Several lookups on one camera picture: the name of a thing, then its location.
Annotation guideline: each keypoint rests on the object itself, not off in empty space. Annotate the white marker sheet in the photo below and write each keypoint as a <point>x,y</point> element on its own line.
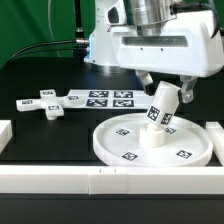
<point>110,99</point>

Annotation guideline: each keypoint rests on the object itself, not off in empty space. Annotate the white cross-shaped table base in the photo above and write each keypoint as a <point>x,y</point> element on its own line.
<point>52,104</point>

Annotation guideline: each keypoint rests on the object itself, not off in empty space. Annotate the white round table top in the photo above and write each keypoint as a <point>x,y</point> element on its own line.
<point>116,142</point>

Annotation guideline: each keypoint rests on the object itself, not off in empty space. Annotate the white left fence block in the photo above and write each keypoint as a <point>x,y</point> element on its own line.
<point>5,133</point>

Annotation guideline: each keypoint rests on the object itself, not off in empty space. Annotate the white right fence block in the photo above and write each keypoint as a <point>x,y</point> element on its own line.
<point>216,132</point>

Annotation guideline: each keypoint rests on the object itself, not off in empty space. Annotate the black vertical cable connector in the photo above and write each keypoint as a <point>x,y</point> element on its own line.
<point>78,19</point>

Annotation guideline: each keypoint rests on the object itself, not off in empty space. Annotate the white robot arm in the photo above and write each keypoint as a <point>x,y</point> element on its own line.
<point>147,16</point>

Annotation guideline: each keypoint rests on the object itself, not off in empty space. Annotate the white fence block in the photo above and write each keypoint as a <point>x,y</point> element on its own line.
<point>5,133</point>
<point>216,132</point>

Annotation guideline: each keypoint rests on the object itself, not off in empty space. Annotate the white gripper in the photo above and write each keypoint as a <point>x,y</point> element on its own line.
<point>184,47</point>

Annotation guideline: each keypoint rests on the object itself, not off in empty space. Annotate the white front fence bar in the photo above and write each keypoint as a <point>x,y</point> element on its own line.
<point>110,180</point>

